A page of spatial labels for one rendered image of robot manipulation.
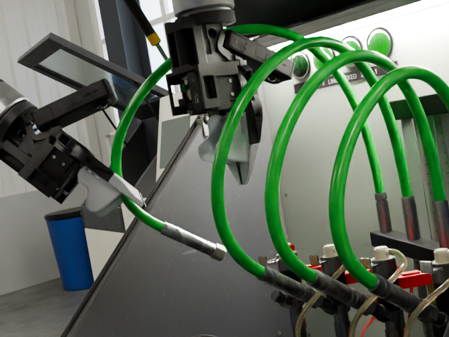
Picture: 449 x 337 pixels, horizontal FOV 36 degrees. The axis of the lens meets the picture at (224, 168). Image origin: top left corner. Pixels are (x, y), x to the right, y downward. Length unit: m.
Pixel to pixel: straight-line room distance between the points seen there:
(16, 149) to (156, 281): 0.35
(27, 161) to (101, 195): 0.11
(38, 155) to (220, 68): 0.27
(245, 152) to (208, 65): 0.12
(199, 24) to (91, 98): 0.20
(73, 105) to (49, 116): 0.04
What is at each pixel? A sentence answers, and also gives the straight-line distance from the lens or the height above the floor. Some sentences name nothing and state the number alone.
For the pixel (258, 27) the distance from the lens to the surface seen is 0.99.
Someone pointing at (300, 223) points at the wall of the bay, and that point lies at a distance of 1.31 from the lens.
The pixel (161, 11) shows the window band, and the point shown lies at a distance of 7.18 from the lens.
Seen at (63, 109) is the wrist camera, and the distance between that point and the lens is 0.96.
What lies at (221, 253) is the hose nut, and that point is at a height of 1.12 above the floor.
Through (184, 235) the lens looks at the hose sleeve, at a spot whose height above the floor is 1.16.
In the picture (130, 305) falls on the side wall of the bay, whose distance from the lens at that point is 1.15.
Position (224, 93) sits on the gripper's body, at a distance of 0.83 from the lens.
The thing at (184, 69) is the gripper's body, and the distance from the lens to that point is 0.83.
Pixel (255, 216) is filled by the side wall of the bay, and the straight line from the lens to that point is 1.29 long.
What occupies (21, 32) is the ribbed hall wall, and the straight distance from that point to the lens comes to 8.18.
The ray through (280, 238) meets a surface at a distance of 0.69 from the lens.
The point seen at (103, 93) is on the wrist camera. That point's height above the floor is 1.36.
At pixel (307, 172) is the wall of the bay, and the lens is 1.27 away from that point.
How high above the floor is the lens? 1.29
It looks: 3 degrees down
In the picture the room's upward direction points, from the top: 10 degrees counter-clockwise
